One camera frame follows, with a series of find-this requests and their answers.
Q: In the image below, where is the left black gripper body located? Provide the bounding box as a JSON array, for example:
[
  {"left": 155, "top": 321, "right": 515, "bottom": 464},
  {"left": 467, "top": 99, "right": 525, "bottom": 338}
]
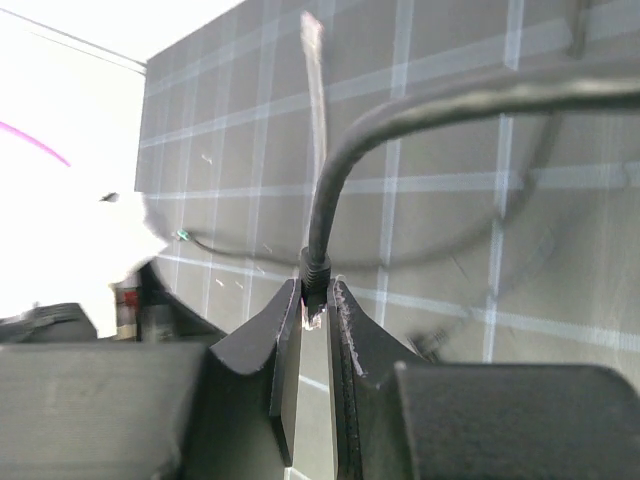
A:
[{"left": 111, "top": 261, "right": 227, "bottom": 343}]

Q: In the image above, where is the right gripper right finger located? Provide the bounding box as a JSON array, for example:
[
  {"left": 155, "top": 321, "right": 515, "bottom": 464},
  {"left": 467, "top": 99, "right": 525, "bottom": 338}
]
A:
[{"left": 327, "top": 279, "right": 422, "bottom": 479}]

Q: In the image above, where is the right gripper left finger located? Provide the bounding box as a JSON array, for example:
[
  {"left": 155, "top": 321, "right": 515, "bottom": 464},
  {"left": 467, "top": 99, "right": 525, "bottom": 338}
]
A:
[{"left": 210, "top": 279, "right": 301, "bottom": 468}]

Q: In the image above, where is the black ethernet cable green plug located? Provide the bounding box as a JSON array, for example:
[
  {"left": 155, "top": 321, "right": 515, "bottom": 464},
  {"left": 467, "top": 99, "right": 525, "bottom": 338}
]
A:
[{"left": 173, "top": 114, "right": 563, "bottom": 276}]

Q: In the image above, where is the black ethernet cable silver plug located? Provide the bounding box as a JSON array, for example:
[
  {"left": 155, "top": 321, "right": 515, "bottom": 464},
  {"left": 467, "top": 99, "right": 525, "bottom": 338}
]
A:
[{"left": 300, "top": 60, "right": 639, "bottom": 321}]

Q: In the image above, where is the black grid mat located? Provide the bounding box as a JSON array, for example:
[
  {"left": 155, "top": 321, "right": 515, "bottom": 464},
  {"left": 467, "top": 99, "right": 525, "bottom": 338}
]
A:
[{"left": 133, "top": 0, "right": 640, "bottom": 381}]

